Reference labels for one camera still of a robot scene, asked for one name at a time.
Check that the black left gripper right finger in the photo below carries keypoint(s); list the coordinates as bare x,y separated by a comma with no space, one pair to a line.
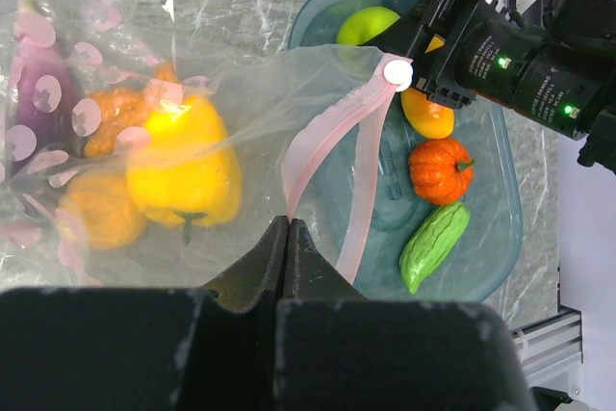
355,354

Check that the green bitter gourd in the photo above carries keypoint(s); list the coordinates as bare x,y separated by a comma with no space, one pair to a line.
432,243

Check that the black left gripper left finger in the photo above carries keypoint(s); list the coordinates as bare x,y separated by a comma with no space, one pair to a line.
206,348

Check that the green apple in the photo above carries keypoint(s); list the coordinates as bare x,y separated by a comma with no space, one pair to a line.
365,24

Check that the purple eggplant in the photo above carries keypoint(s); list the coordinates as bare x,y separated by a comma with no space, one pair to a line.
46,90

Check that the teal transparent food tray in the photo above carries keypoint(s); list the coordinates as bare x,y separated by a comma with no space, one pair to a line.
488,249

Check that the yellow bell pepper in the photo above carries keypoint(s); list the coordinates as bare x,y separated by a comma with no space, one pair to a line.
183,178

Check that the clear pink-dotted zip bag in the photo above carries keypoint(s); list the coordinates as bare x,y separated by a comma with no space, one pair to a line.
284,114

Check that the orange fruit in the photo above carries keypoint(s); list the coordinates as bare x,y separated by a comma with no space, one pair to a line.
102,202

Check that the orange mango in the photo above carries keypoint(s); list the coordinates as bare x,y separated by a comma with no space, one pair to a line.
429,119

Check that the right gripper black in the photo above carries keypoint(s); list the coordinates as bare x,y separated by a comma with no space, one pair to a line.
560,75

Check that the brown ginger root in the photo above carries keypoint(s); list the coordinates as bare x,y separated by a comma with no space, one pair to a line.
121,108

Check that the orange pumpkin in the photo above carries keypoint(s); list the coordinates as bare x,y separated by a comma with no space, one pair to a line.
441,171

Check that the aluminium rail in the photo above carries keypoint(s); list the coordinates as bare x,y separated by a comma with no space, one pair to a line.
550,345

